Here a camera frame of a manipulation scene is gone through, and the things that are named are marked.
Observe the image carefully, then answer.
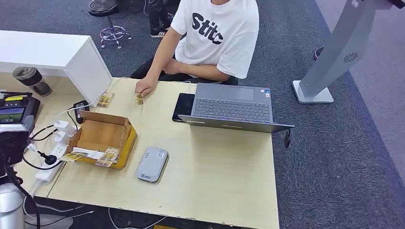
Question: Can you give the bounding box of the person's left hand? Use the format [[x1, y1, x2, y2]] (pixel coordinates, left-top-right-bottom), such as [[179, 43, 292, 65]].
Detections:
[[163, 58, 183, 76]]

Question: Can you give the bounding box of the person's right hand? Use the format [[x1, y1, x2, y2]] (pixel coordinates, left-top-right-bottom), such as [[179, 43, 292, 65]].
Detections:
[[135, 76, 159, 98]]

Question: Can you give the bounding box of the cardboard box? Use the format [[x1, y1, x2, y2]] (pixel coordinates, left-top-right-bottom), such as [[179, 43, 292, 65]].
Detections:
[[64, 110, 138, 171]]

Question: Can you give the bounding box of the person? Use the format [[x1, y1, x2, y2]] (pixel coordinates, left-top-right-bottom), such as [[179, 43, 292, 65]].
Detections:
[[130, 0, 260, 86], [148, 0, 181, 39]]

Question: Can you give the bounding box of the grey card reader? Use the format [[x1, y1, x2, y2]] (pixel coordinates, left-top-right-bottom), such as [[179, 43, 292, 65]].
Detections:
[[136, 146, 169, 184]]

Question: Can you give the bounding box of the black smartphone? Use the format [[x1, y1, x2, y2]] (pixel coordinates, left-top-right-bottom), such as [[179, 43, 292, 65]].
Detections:
[[171, 92, 196, 122]]

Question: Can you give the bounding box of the black power adapter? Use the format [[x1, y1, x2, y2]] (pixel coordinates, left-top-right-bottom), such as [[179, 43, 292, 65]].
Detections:
[[73, 100, 91, 125]]

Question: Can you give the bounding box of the grey laptop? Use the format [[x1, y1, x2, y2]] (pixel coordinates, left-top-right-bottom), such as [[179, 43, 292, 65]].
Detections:
[[178, 83, 296, 134]]

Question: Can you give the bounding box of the white plug-in charger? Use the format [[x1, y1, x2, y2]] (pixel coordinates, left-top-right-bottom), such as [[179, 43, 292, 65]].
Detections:
[[53, 120, 77, 136], [54, 131, 72, 145]]

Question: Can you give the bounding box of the black stool with chrome base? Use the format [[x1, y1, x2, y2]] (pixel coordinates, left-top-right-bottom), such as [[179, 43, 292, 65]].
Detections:
[[87, 0, 133, 50]]

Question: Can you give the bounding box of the white cabinet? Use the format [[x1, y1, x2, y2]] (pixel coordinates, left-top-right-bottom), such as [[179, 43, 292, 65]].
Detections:
[[0, 30, 113, 107]]

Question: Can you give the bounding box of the dark lidded tumbler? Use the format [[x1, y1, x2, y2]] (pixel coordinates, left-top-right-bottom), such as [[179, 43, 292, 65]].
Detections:
[[12, 66, 53, 97]]

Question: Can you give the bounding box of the black remote controller with screen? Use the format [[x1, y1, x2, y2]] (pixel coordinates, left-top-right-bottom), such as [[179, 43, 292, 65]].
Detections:
[[0, 92, 41, 125]]

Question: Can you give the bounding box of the white power strip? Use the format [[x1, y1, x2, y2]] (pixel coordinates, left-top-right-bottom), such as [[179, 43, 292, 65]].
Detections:
[[34, 139, 72, 185]]

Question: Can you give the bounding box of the grey kiosk stand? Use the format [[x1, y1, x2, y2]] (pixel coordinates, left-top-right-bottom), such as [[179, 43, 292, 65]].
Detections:
[[291, 0, 405, 105]]

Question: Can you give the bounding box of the white phone cable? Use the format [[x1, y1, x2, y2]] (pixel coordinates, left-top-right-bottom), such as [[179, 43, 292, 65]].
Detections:
[[172, 80, 192, 94]]

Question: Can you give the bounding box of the white charger cable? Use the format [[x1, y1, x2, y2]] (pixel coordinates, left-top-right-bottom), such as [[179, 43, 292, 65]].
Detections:
[[53, 76, 130, 122]]

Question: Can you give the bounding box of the white floor cable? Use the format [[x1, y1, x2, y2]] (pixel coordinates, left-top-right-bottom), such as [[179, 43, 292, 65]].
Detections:
[[107, 207, 168, 229]]

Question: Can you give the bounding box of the black plug cable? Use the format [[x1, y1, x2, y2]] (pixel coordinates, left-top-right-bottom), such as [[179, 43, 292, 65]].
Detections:
[[22, 125, 64, 171]]

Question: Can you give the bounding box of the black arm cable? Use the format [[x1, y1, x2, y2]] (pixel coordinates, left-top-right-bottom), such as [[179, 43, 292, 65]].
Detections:
[[4, 164, 42, 229]]

